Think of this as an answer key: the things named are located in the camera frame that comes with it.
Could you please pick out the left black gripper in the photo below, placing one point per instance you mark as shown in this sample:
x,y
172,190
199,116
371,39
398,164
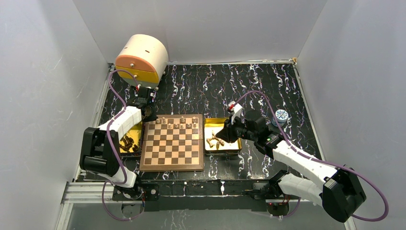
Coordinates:
x,y
153,117

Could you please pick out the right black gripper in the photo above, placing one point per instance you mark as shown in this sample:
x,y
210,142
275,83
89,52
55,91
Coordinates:
x,y
227,132

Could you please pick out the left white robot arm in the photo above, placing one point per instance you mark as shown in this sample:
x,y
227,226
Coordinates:
x,y
101,145

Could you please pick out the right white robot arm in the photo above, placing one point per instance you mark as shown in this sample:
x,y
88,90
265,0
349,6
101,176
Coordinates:
x,y
337,191

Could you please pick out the gold tin with light pieces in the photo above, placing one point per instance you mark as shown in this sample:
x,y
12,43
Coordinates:
x,y
214,125

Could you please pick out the gold tin with dark pieces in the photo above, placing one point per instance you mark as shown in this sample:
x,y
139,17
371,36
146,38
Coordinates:
x,y
131,143

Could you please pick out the small blue white jar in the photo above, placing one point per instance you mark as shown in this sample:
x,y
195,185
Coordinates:
x,y
280,118

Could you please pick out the round cream drawer box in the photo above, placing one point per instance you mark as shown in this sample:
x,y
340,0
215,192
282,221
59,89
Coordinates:
x,y
142,61

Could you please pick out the wooden chessboard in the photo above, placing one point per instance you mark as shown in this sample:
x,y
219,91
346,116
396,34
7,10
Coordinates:
x,y
179,150

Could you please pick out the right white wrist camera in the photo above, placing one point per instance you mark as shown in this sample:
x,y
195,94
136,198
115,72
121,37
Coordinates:
x,y
235,110

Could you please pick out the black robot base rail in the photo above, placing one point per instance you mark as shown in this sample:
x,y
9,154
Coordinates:
x,y
164,195

